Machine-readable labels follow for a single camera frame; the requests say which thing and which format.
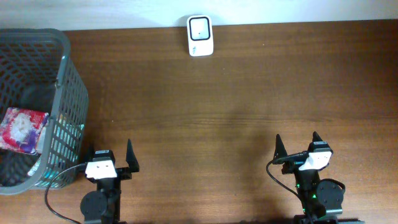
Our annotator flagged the red purple pad package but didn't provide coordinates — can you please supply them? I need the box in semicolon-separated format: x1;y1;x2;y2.
1;107;49;155

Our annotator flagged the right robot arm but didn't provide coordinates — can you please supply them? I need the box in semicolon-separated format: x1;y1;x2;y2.
266;132;363;224

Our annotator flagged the teal Kleenex tissue pack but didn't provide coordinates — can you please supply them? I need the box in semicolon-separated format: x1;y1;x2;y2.
44;115;85;186

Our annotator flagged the white barcode scanner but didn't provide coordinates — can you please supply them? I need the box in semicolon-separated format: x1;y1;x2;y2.
187;15;214;57

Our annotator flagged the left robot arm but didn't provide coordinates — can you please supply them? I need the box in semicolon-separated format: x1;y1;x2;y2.
80;140;140;224

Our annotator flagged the grey plastic mesh basket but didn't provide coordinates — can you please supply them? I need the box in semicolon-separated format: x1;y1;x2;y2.
1;29;89;195

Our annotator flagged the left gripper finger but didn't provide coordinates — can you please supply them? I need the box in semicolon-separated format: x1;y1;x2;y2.
83;143;95;163
126;139;140;172

